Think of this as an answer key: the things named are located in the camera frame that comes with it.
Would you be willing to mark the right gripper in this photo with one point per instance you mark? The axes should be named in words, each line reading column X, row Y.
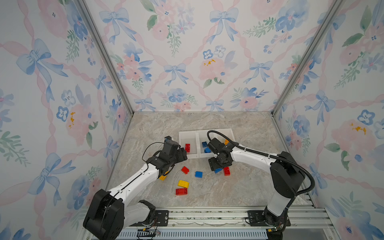
column 213, row 166

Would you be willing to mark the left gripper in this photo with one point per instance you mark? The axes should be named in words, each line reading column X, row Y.
column 181, row 154

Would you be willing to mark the white three-compartment bin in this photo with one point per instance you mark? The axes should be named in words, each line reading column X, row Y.
column 195, row 140

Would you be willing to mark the long red lego brick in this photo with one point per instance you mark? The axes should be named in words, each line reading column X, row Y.
column 187, row 148

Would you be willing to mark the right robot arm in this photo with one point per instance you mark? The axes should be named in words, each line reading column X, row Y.
column 287, row 176

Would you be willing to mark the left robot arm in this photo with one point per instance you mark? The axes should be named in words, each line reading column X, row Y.
column 110, row 211

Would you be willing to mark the red lego brick right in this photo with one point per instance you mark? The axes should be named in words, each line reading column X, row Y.
column 227, row 171

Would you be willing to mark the small red lego brick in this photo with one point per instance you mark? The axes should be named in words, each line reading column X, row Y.
column 185, row 170

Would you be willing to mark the red lego brick front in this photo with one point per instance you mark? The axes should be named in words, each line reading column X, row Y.
column 181, row 192

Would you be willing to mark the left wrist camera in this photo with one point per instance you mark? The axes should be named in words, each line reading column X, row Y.
column 168, row 140

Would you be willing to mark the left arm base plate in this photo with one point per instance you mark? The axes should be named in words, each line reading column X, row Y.
column 159, row 218

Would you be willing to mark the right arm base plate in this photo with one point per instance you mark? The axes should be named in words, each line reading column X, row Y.
column 258, row 218

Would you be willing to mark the aluminium mounting rail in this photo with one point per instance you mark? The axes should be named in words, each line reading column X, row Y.
column 229, row 223

